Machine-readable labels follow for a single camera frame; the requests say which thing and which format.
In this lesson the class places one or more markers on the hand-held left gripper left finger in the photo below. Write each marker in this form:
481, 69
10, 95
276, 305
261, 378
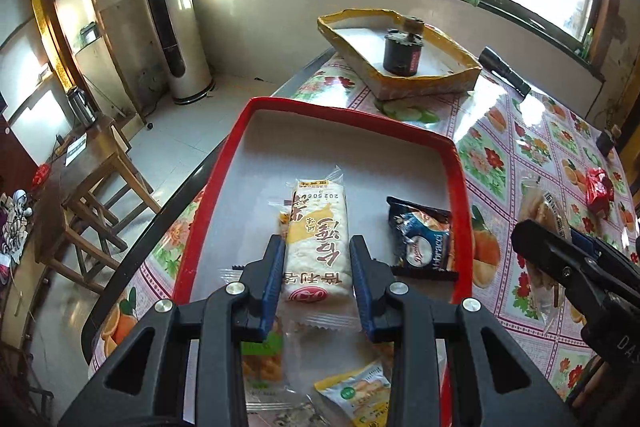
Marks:
272, 277

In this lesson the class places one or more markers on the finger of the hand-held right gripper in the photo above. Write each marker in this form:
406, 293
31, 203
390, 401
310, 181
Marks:
590, 242
545, 247

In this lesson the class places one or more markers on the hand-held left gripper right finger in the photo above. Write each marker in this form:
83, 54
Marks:
362, 287

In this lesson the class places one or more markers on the large clear white cracker packet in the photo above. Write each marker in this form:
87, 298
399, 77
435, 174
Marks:
542, 217

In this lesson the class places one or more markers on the white yellow rice cracker packet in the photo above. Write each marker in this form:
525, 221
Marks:
315, 247

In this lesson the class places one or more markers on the dark blue snack packet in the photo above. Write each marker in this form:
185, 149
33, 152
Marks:
425, 237

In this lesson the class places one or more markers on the orange snack packet green label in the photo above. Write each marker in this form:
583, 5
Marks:
262, 362

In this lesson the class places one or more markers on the red tray with white inside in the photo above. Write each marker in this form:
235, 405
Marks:
320, 142

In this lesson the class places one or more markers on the person's right hand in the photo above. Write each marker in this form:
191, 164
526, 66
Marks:
590, 379

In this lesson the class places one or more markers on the red snack packet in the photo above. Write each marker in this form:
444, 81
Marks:
597, 192

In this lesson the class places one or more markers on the small dark jar with cork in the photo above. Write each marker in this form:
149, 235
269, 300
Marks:
606, 142

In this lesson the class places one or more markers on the yellow white biscuit packet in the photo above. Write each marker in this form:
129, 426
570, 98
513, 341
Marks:
355, 397

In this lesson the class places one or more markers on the black flashlight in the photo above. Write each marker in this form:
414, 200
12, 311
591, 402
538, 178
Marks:
500, 64

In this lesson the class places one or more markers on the green bottle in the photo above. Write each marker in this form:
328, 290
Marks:
587, 44

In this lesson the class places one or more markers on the wooden side table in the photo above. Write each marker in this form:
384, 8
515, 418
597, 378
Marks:
100, 167

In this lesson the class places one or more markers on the dark jar with cork lid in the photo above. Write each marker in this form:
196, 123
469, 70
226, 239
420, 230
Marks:
400, 57

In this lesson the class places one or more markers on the white standing air conditioner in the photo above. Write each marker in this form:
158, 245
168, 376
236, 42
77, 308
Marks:
192, 57

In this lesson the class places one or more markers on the white paper sheet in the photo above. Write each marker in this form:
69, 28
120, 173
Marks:
76, 149

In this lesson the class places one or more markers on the yellow cardboard box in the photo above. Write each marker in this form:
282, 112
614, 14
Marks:
360, 42

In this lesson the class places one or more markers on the small red bag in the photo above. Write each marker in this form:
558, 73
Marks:
41, 177

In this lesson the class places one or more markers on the steel kettle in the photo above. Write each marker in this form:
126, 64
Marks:
82, 107

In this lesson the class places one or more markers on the yellow framed wall cabinet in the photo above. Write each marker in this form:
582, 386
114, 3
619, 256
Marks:
30, 57

